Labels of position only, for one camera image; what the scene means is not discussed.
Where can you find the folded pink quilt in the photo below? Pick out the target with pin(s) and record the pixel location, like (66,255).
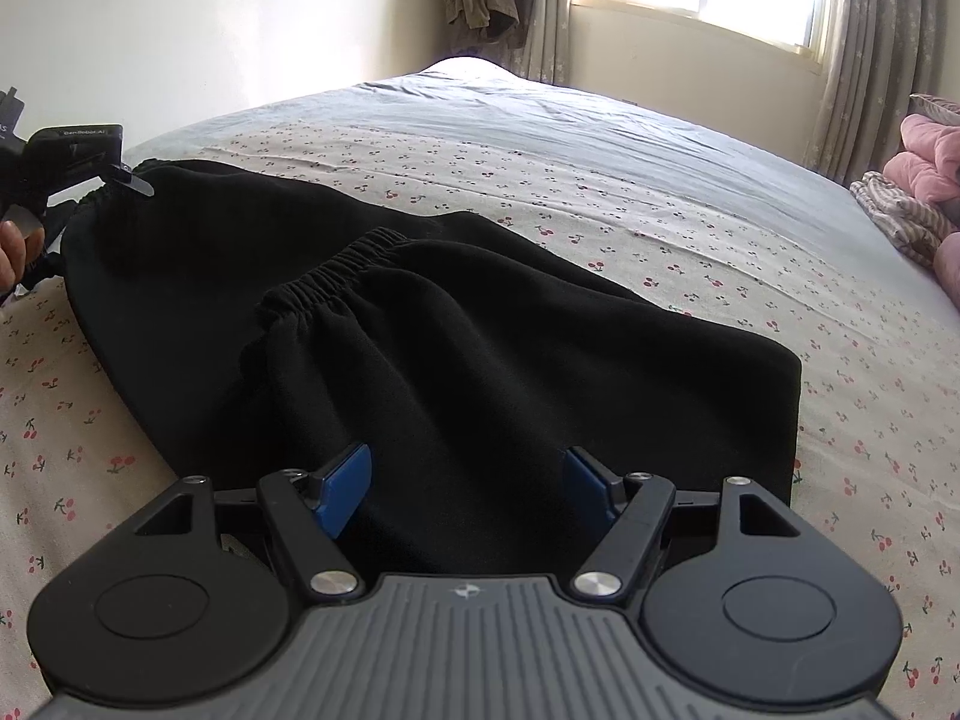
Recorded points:
(926,161)

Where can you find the black pants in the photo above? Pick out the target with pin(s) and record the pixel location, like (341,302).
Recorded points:
(465,360)

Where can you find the large pink quilt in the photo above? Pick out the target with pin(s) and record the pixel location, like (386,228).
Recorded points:
(949,259)

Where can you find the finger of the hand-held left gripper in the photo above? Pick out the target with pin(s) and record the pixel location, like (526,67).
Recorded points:
(133,184)

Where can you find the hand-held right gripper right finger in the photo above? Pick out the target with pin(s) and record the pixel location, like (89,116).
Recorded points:
(592,493)

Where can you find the patterned curtain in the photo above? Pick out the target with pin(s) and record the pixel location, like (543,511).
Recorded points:
(877,52)
(547,15)

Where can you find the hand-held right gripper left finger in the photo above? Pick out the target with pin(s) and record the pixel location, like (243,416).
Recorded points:
(345,493)

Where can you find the grey patterned quilt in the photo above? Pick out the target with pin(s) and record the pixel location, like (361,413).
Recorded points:
(937,106)

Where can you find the striped blanket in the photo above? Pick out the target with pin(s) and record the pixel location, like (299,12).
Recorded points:
(900,217)

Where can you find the cherry print bed sheet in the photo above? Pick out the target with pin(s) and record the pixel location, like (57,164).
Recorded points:
(712,277)

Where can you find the grey bed sheet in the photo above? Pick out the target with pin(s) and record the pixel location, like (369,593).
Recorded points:
(540,120)

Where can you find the person's left hand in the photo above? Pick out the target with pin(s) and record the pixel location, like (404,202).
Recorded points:
(15,247)

